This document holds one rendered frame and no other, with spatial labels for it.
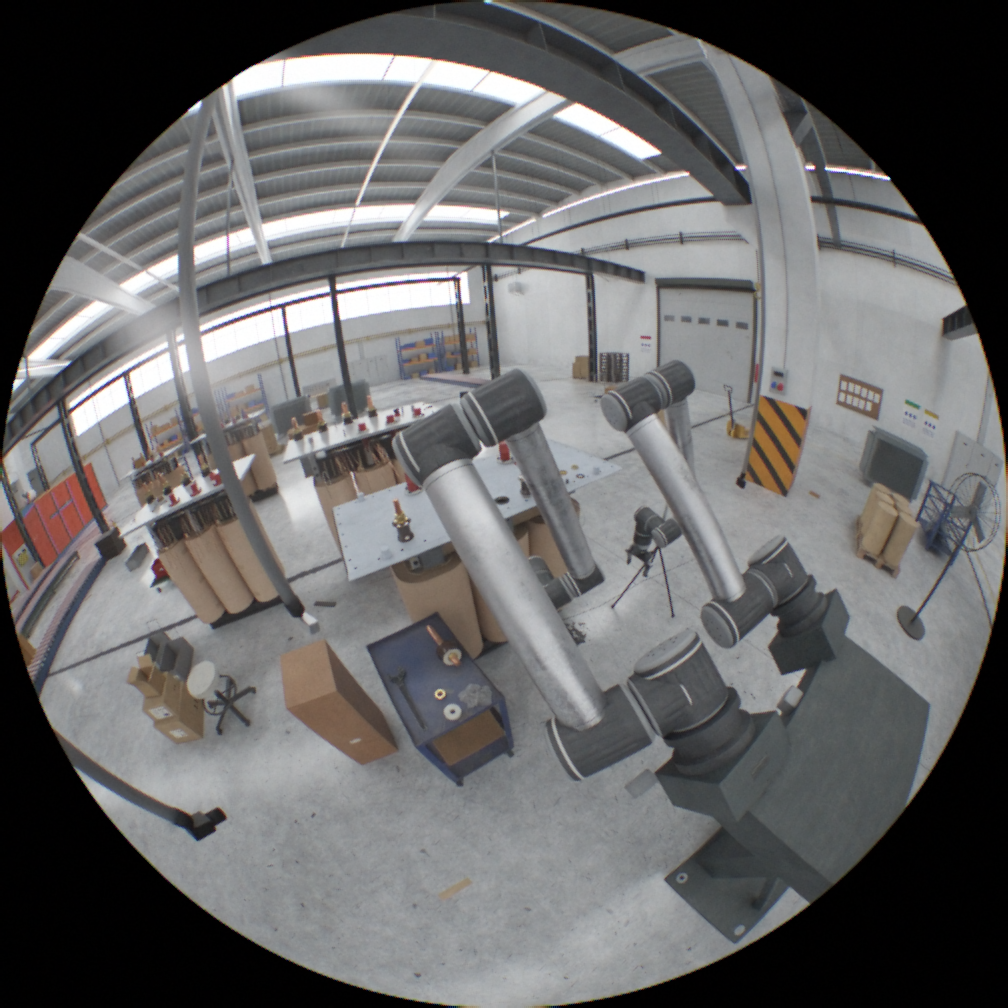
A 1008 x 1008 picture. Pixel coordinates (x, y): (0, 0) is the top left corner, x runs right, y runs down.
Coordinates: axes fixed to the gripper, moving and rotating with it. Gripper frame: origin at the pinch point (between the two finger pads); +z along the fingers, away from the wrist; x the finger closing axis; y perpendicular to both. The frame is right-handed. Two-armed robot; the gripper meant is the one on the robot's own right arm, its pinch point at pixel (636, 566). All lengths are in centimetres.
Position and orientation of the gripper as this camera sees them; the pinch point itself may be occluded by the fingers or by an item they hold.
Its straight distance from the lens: 194.7
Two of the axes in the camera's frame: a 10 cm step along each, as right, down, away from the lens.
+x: -4.7, -4.1, 7.8
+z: 0.8, 8.6, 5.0
